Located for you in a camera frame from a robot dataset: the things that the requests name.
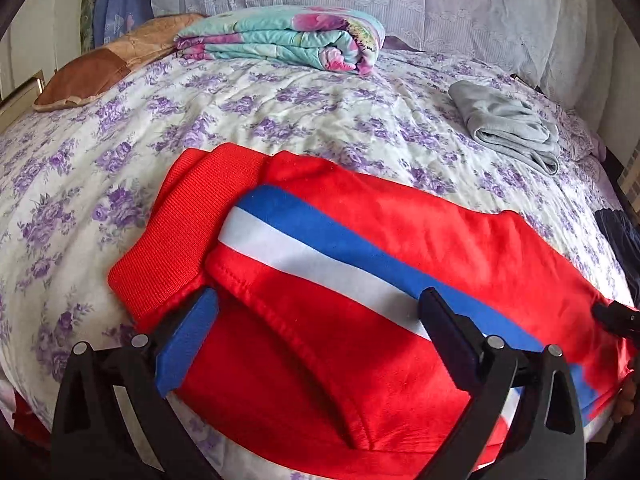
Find red blue white pants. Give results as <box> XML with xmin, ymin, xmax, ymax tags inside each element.
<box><xmin>108</xmin><ymin>143</ymin><xmax>632</xmax><ymax>479</ymax></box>

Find dark navy garment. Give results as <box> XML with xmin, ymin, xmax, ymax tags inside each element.
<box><xmin>594</xmin><ymin>209</ymin><xmax>640</xmax><ymax>307</ymax></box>

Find folded grey pants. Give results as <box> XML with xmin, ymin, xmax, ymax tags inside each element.
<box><xmin>448</xmin><ymin>80</ymin><xmax>560</xmax><ymax>176</ymax></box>

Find purple floral bed sheet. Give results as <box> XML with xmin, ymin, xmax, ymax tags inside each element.
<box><xmin>1</xmin><ymin>51</ymin><xmax>631</xmax><ymax>425</ymax></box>

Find brown pillow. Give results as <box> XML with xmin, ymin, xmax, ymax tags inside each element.
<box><xmin>32</xmin><ymin>13</ymin><xmax>203</xmax><ymax>113</ymax></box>

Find folded floral teal quilt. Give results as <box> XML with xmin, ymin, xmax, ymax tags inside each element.
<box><xmin>175</xmin><ymin>6</ymin><xmax>385</xmax><ymax>75</ymax></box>

